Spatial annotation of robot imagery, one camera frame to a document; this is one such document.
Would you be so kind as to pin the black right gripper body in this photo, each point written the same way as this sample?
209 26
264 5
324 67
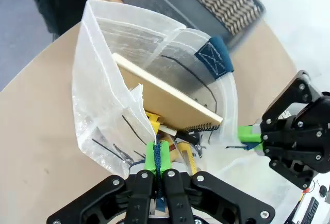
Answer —
314 131

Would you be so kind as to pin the cream wooden stick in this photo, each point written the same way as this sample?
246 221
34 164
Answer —
167 130

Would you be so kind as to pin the yellow utility knife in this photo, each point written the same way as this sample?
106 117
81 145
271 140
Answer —
188 157

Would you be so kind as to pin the black keyboard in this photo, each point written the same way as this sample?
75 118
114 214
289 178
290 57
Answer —
313 211

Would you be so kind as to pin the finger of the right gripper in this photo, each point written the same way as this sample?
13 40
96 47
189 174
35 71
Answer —
294 162
286 105

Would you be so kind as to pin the black computer mouse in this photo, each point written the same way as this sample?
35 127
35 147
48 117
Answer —
322 191

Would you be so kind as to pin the dark patterned pouch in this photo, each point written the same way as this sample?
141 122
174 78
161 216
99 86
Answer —
206 2

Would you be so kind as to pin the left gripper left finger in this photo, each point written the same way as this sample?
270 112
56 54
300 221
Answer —
134 198

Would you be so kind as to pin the yellow plastic clip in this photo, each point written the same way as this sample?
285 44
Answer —
153 123

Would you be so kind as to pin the person in striped black shirt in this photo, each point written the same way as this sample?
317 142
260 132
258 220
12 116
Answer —
51 7

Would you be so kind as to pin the clear mesh shopping bag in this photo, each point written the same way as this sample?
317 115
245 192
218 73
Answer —
103 79

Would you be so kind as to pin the kraft spiral notebook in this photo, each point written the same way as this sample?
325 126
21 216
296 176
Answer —
167 97

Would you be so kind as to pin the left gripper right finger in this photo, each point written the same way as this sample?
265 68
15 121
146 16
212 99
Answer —
185 198

